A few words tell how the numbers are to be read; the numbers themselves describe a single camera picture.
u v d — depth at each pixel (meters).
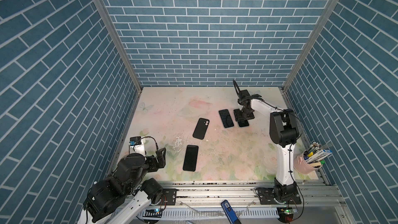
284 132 0.58
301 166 0.77
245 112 0.86
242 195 0.76
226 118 1.02
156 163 0.58
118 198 0.42
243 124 1.01
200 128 1.00
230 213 0.68
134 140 0.54
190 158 0.85
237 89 0.88
